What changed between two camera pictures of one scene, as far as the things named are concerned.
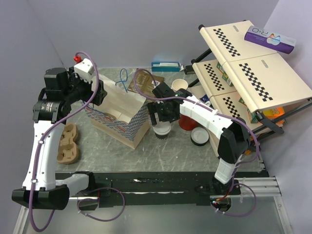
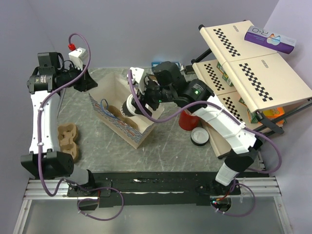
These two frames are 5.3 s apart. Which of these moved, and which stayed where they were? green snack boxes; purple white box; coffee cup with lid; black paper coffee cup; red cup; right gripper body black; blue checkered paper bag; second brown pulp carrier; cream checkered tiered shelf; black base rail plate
Moved: blue checkered paper bag; right gripper body black; black paper coffee cup; coffee cup with lid
Stayed: black base rail plate; red cup; green snack boxes; cream checkered tiered shelf; second brown pulp carrier; purple white box
